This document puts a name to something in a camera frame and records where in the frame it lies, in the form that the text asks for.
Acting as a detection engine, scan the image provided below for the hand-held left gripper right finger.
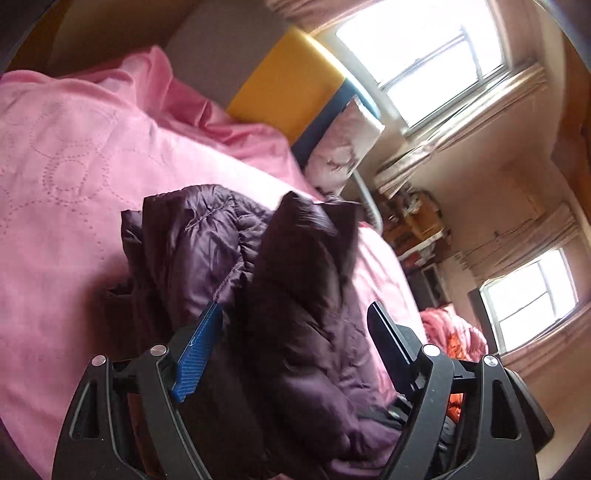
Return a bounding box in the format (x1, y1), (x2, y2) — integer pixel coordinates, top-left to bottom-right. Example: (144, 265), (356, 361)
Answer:
(367, 301), (541, 480)

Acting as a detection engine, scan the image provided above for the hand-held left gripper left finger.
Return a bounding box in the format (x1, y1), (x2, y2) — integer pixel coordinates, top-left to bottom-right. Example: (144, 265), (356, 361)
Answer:
(52, 302), (225, 480)

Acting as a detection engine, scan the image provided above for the purple down jacket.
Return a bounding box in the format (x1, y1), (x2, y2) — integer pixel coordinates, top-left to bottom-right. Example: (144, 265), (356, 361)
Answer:
(104, 185), (416, 480)

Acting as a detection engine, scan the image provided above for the orange pink quilt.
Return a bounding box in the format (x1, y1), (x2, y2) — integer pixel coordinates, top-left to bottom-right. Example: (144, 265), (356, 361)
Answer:
(420, 305), (488, 421)

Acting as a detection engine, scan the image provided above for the cluttered shelf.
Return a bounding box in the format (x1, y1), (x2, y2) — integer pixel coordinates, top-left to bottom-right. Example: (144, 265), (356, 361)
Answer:
(383, 189), (451, 259)

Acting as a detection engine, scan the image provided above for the small bright window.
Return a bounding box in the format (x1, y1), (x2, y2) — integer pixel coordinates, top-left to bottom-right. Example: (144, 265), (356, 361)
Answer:
(480, 249), (580, 354)

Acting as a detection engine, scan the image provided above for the pink striped curtain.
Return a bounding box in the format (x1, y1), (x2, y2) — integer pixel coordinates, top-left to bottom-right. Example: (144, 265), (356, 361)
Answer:
(374, 62), (550, 195)
(265, 0), (384, 35)
(455, 203), (578, 278)

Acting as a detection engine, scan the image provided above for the pale printed pillow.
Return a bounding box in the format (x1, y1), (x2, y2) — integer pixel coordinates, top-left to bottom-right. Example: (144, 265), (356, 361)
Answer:
(305, 97), (384, 197)

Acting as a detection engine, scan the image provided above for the pink duvet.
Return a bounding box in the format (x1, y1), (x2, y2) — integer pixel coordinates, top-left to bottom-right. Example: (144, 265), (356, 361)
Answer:
(0, 46), (428, 480)

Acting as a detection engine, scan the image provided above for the yellow blue grey headboard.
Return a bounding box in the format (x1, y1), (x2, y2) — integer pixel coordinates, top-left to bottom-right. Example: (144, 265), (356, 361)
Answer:
(164, 9), (384, 167)

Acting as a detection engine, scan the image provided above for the large bright window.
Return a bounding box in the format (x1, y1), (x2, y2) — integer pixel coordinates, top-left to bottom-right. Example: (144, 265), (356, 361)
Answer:
(335, 0), (509, 127)

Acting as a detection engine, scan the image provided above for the white metal bed rail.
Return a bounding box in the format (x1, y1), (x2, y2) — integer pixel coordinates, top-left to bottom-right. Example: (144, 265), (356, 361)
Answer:
(353, 168), (384, 234)

